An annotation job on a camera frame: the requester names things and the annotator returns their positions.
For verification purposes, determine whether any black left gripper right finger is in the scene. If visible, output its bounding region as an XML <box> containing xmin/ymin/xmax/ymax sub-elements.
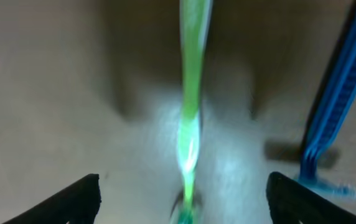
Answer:
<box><xmin>266</xmin><ymin>172</ymin><xmax>356</xmax><ymax>224</ymax></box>

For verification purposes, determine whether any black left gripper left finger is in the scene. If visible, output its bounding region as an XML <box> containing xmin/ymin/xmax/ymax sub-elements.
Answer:
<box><xmin>5</xmin><ymin>174</ymin><xmax>101</xmax><ymax>224</ymax></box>

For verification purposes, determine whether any blue disposable razor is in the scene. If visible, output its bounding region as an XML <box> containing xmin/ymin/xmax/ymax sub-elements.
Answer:
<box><xmin>297</xmin><ymin>11</ymin><xmax>356</xmax><ymax>198</ymax></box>

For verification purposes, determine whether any green white toothbrush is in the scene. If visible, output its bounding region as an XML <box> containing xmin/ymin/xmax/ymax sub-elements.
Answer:
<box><xmin>169</xmin><ymin>0</ymin><xmax>213</xmax><ymax>224</ymax></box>

